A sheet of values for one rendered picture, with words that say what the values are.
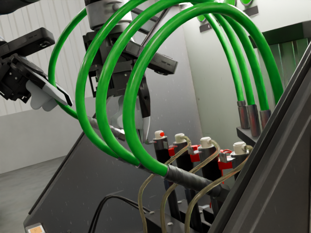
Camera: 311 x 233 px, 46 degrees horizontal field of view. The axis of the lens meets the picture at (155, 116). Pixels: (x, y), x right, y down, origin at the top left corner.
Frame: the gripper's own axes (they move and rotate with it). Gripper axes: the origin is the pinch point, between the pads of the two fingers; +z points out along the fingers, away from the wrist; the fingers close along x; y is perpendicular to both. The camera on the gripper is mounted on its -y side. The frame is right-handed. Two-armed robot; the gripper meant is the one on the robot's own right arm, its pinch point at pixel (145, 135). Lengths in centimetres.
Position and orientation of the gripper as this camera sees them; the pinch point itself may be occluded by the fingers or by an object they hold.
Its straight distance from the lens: 68.6
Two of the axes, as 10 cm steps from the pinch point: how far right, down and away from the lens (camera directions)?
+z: 1.9, 9.7, 1.2
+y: -8.8, 2.3, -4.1
